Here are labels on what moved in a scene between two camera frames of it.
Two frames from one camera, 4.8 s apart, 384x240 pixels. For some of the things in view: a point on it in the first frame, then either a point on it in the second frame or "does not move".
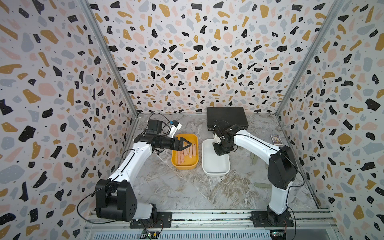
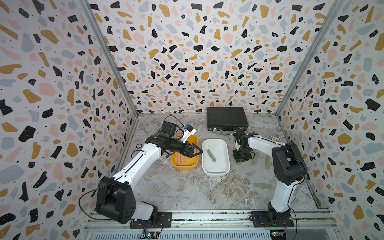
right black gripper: (217, 152) -> (245, 158)
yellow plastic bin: (189, 163) does not move
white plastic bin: (213, 164) does not move
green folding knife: (255, 159) does not move
